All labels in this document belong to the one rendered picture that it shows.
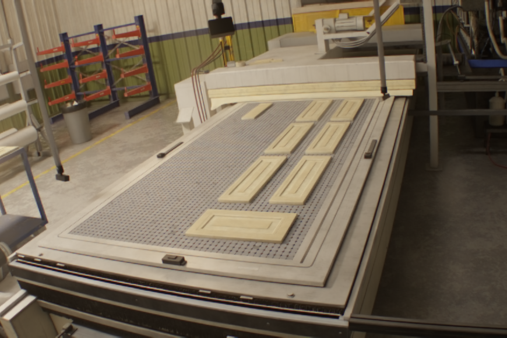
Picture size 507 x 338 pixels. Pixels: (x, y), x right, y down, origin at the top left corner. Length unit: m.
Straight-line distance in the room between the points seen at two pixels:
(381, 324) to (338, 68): 3.24
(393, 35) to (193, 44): 4.83
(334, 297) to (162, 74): 9.18
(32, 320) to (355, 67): 3.49
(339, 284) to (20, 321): 1.69
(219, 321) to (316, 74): 3.17
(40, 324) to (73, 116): 5.85
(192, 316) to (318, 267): 0.56
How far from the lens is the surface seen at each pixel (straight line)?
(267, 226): 2.16
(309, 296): 1.76
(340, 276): 1.84
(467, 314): 2.99
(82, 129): 8.25
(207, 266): 1.98
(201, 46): 9.90
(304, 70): 4.59
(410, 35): 6.62
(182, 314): 1.95
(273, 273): 1.86
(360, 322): 1.64
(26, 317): 2.65
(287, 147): 3.20
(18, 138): 7.56
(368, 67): 4.45
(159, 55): 10.49
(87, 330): 2.45
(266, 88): 4.77
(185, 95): 5.65
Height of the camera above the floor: 1.93
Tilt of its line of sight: 21 degrees down
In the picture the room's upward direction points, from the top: 10 degrees counter-clockwise
